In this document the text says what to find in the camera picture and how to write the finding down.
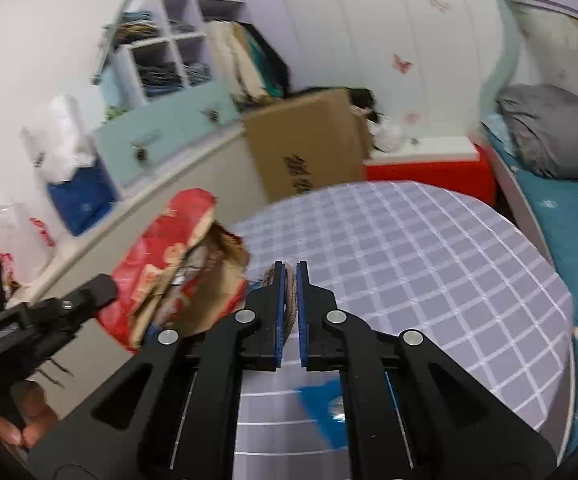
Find round table with checked cloth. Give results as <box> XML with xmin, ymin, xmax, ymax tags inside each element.
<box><xmin>229</xmin><ymin>181</ymin><xmax>577</xmax><ymax>480</ymax></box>

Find white paper bag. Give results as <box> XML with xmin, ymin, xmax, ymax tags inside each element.
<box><xmin>20</xmin><ymin>95</ymin><xmax>98</xmax><ymax>184</ymax></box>

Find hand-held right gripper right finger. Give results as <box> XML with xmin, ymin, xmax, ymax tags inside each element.
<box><xmin>296</xmin><ymin>260</ymin><xmax>557</xmax><ymax>480</ymax></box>

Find black clothes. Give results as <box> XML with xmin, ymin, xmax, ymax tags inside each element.
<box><xmin>341</xmin><ymin>87</ymin><xmax>378</xmax><ymax>124</ymax></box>

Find grey quilt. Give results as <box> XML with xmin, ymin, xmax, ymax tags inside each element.
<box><xmin>496</xmin><ymin>84</ymin><xmax>578</xmax><ymax>184</ymax></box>

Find brown paper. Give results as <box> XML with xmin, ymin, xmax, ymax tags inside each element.
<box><xmin>261</xmin><ymin>266</ymin><xmax>300</xmax><ymax>347</ymax></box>

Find folded grey clothes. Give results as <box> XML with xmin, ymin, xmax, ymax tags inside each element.
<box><xmin>136</xmin><ymin>62</ymin><xmax>186</xmax><ymax>97</ymax></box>

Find blue plaid pillow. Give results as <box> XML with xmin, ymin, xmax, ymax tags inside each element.
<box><xmin>483</xmin><ymin>115</ymin><xmax>509</xmax><ymax>147</ymax></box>

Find blue bag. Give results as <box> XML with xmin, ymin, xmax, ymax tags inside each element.
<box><xmin>46</xmin><ymin>162</ymin><xmax>120</xmax><ymax>237</ymax></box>

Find low white cabinet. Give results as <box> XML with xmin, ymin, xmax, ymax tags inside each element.
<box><xmin>4</xmin><ymin>120</ymin><xmax>270</xmax><ymax>311</ymax></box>

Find green hanging garment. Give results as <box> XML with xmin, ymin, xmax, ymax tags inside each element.
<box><xmin>246</xmin><ymin>30</ymin><xmax>281</xmax><ymax>97</ymax></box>

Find teal candy print bed sheet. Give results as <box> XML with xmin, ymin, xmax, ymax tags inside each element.
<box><xmin>484</xmin><ymin>115</ymin><xmax>578</xmax><ymax>461</ymax></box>

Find white plastic bag red print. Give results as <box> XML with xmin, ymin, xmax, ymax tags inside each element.
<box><xmin>0</xmin><ymin>177</ymin><xmax>58</xmax><ymax>282</ymax></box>

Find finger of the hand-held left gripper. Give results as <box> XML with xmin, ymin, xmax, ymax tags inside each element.
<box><xmin>18</xmin><ymin>274</ymin><xmax>120</xmax><ymax>362</ymax></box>

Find black hanging garment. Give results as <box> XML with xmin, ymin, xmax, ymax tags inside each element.
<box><xmin>264</xmin><ymin>35</ymin><xmax>291</xmax><ymax>94</ymax></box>

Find teal bunk bed frame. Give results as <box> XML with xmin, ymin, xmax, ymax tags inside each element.
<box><xmin>469</xmin><ymin>0</ymin><xmax>578</xmax><ymax>281</ymax></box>

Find white wardrobe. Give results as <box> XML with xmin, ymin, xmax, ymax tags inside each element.
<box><xmin>269</xmin><ymin>0</ymin><xmax>506</xmax><ymax>142</ymax></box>

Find small teal drawer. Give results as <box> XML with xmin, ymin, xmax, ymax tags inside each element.
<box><xmin>179</xmin><ymin>82</ymin><xmax>242</xmax><ymax>129</ymax></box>

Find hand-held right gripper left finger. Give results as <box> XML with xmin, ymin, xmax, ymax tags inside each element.
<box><xmin>26</xmin><ymin>260</ymin><xmax>287</xmax><ymax>480</ymax></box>

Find person's left hand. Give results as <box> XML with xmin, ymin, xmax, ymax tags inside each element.
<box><xmin>0</xmin><ymin>380</ymin><xmax>63</xmax><ymax>453</ymax></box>

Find red storage box white lid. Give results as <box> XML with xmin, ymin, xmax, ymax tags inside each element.
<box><xmin>364</xmin><ymin>135</ymin><xmax>498</xmax><ymax>206</ymax></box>

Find pile of folded clothes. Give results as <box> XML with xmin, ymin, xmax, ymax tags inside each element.
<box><xmin>114</xmin><ymin>10</ymin><xmax>161</xmax><ymax>47</ymax></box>

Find crumpled white plastic bag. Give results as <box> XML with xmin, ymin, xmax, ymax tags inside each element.
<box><xmin>369</xmin><ymin>115</ymin><xmax>406</xmax><ymax>154</ymax></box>

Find blue snack wrapper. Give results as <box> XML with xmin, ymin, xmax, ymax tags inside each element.
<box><xmin>296</xmin><ymin>380</ymin><xmax>354</xmax><ymax>452</ymax></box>

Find large cardboard box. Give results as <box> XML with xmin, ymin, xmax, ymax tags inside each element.
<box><xmin>242</xmin><ymin>87</ymin><xmax>373</xmax><ymax>204</ymax></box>

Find large teal drawer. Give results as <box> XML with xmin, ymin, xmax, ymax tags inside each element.
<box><xmin>94</xmin><ymin>104</ymin><xmax>191</xmax><ymax>189</ymax></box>

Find red torn packaging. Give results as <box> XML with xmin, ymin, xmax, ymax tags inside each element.
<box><xmin>96</xmin><ymin>188</ymin><xmax>250</xmax><ymax>354</ymax></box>

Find cream hanging jacket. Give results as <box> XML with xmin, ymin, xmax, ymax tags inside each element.
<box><xmin>206</xmin><ymin>20</ymin><xmax>265</xmax><ymax>107</ymax></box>

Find purple white stair shelf unit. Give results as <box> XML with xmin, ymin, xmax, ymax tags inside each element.
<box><xmin>91</xmin><ymin>0</ymin><xmax>250</xmax><ymax>188</ymax></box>

